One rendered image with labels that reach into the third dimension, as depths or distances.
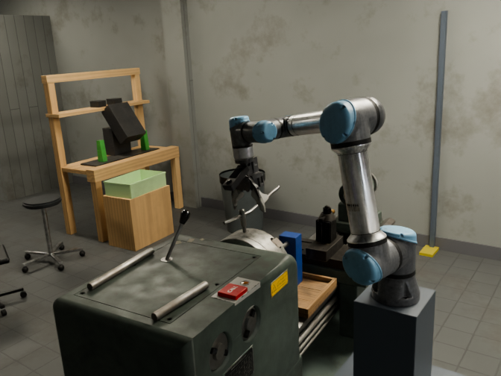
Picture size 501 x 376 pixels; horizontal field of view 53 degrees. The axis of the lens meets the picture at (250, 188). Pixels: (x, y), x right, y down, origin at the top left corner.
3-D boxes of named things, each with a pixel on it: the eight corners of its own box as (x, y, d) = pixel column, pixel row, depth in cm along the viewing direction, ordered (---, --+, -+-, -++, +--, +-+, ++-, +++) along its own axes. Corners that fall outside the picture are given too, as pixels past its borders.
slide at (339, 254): (351, 271, 220) (351, 262, 218) (265, 255, 241) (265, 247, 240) (364, 257, 234) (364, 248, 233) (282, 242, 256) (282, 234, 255)
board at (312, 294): (308, 318, 195) (308, 309, 194) (230, 299, 213) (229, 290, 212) (336, 286, 220) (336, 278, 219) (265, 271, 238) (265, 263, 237)
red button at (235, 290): (236, 303, 132) (235, 296, 131) (217, 298, 135) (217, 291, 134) (247, 293, 137) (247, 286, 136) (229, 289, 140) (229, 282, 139)
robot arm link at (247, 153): (243, 148, 178) (227, 148, 183) (245, 161, 179) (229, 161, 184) (256, 145, 183) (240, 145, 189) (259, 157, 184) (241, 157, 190)
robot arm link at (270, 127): (283, 117, 174) (262, 118, 182) (259, 121, 167) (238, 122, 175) (286, 139, 176) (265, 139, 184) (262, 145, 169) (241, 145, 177)
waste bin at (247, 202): (236, 218, 578) (232, 166, 561) (274, 223, 556) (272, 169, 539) (214, 233, 537) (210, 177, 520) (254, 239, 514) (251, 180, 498)
